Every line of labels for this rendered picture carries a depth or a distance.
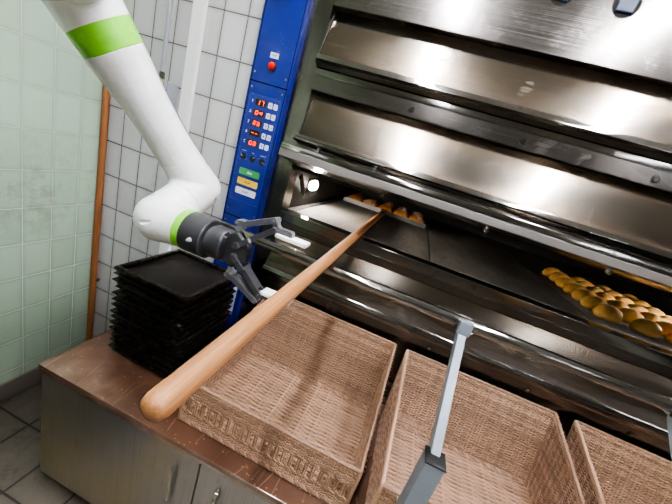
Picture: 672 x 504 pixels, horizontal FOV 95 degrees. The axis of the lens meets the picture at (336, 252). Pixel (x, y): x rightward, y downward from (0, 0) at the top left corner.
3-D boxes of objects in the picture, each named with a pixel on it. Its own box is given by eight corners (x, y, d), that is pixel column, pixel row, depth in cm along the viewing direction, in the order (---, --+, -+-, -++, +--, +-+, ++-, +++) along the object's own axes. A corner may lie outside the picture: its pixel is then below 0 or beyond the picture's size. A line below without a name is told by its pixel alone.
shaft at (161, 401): (158, 433, 27) (163, 408, 27) (131, 418, 28) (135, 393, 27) (383, 216, 188) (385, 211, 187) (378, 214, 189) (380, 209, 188)
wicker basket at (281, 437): (257, 341, 138) (271, 287, 130) (375, 397, 127) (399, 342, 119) (173, 419, 92) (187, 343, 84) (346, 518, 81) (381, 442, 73)
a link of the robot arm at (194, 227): (170, 254, 66) (176, 214, 64) (206, 244, 77) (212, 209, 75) (194, 264, 65) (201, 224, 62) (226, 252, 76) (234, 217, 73)
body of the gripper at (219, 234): (226, 219, 71) (261, 233, 70) (220, 253, 74) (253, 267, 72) (205, 224, 64) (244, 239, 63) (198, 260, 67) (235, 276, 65)
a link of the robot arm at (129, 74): (73, 65, 59) (105, 53, 54) (122, 50, 66) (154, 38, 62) (179, 218, 82) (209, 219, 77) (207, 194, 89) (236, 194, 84)
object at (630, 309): (538, 272, 170) (543, 263, 169) (633, 305, 162) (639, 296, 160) (596, 318, 113) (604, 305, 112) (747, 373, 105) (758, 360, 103)
